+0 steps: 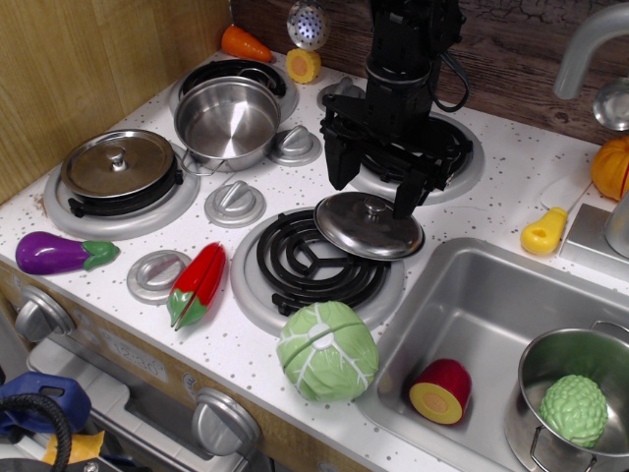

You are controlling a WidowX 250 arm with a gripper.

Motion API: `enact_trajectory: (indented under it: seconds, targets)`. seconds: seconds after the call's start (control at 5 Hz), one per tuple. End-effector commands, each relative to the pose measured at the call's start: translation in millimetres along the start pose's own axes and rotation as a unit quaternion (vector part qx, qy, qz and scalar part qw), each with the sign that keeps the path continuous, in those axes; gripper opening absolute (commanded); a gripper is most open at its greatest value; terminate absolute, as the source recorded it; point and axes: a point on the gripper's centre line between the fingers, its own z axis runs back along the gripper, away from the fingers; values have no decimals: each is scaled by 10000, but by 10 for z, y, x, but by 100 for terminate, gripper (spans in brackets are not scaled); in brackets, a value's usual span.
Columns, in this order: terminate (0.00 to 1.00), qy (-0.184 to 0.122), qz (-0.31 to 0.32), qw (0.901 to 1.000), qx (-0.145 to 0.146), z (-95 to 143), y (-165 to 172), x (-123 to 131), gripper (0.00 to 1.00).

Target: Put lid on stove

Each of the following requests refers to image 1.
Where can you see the front right black burner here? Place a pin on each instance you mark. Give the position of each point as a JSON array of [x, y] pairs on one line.
[[302, 267]]

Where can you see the silver oven knob right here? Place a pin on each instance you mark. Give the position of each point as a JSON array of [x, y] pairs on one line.
[[221, 426]]

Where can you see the red yellow toy fruit half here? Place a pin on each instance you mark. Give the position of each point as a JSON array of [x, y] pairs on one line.
[[442, 391]]

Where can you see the silver stove knob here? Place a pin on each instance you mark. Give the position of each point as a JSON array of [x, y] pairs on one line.
[[151, 278], [234, 205], [345, 87], [295, 147]]

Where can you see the silver stove knob upper centre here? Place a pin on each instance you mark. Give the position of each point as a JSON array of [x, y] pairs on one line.
[[295, 147]]

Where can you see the steel pot in sink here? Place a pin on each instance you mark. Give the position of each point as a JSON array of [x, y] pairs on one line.
[[599, 353]]

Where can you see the silver oven knob left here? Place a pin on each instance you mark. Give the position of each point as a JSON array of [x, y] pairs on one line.
[[41, 315]]

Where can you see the orange toy carrot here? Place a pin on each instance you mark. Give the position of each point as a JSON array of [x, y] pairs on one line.
[[241, 44]]

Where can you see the steel ladle bowl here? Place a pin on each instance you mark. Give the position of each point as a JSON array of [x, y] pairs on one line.
[[610, 106]]

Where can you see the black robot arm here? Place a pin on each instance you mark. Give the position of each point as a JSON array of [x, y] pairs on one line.
[[411, 39]]

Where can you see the back right black burner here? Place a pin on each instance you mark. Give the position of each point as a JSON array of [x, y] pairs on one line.
[[436, 150]]

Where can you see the empty steel pot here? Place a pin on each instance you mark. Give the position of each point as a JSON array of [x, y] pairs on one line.
[[227, 124]]

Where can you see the blue clamp handle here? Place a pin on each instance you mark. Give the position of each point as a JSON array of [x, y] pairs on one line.
[[41, 403]]

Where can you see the steel slotted spoon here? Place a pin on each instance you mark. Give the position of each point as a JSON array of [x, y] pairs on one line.
[[308, 25]]

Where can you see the yellow toy corn piece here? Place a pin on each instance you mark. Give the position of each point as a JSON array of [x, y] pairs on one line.
[[303, 66]]

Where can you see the front left black burner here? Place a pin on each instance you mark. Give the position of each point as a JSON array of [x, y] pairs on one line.
[[113, 206]]

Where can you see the grey faucet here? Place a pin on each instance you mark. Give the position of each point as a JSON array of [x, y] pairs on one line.
[[595, 31]]

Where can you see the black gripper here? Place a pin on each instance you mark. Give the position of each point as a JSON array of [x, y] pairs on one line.
[[353, 127]]

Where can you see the silver stove knob back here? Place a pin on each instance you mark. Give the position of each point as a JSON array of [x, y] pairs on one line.
[[345, 87]]

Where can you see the back left black burner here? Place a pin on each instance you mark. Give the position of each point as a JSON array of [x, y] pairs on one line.
[[257, 71]]

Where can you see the green toy cabbage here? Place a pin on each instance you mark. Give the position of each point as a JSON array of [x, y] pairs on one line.
[[327, 352]]

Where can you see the red toy chili pepper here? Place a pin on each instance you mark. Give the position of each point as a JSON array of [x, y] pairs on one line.
[[194, 290]]

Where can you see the silver sink basin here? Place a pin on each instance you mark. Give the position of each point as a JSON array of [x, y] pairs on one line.
[[480, 305]]

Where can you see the large steel lid with knob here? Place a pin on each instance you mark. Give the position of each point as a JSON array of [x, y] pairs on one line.
[[117, 164]]

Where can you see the light green toy artichoke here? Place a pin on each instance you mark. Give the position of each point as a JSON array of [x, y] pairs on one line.
[[575, 408]]

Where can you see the purple toy eggplant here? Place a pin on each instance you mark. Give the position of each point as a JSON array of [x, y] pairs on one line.
[[43, 253]]

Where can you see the silver stove knob front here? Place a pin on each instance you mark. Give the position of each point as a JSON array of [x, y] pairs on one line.
[[151, 278]]

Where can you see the black burner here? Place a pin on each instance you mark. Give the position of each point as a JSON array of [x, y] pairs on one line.
[[302, 267], [113, 206], [436, 150], [257, 71]]

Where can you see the silver oven knob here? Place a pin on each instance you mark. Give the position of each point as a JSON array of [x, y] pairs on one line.
[[221, 426], [41, 315]]

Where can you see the small steel pot lid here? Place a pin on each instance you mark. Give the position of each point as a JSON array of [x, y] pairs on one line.
[[363, 225]]

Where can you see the grey oven door handle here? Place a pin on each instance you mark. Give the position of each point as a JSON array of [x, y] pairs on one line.
[[141, 422]]

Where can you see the orange toy pumpkin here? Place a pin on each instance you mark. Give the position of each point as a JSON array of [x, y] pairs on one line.
[[609, 170]]

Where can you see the yellow handled toy knife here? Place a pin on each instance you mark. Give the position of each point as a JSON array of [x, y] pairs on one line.
[[542, 237]]

